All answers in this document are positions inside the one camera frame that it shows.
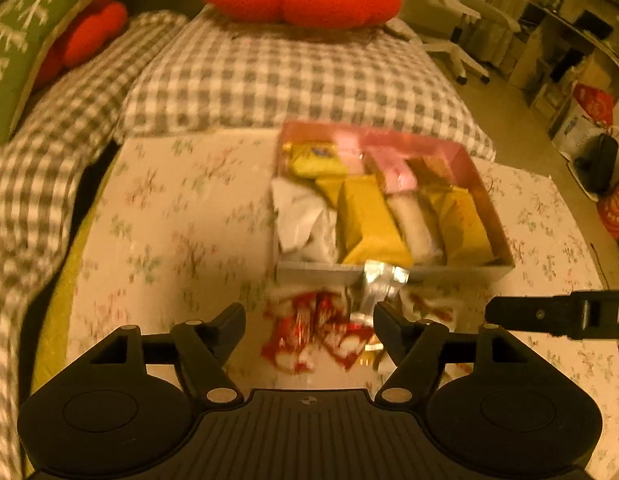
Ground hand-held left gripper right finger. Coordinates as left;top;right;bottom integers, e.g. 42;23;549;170
372;301;531;404

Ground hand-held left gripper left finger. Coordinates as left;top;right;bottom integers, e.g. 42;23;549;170
90;302;247;404

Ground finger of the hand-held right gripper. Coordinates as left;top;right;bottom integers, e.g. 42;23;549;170
484;293;583;336

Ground silver clear snack packet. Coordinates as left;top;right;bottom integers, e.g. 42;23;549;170
351;259;411;325

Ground red and white candy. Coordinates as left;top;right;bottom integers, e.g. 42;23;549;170
262;291;319;370
314;291;376;373
402;291;459;335

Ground pink cardboard box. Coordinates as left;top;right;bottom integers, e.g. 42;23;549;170
270;121;515;286

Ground long white roll packet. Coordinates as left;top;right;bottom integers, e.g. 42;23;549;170
386;194;446;264

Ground large yellow snack packet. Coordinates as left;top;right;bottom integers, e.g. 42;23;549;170
336;175;414;267

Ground yellow snack packet orange print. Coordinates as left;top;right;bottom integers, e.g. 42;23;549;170
433;186;496;267

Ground white snack wrapper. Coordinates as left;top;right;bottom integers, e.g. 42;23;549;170
271;179;337;255

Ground pink snack packet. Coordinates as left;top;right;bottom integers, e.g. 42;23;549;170
365;146;419;194

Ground small yellow packet dark label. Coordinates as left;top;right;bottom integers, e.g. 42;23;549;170
288;141;339;177

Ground floral tablecloth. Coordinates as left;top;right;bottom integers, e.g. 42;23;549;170
68;129;619;461

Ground black bag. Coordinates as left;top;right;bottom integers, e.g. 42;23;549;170
573;131;619;194

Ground white bag red print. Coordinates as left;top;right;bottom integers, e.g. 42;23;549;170
551;81;619;162

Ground grey checked sofa cover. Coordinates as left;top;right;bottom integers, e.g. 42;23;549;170
0;10;191;480

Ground checkered bed pillow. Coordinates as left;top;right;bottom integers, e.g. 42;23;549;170
114;6;496;159

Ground wooden desk shelf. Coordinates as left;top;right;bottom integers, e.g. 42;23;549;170
508;0;619;127

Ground white office chair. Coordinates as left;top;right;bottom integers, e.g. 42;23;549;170
423;0;523;87

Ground small red cushion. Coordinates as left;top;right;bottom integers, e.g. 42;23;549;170
34;0;130;92

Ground green embroidered cushion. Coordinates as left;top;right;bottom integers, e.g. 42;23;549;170
0;0;126;147

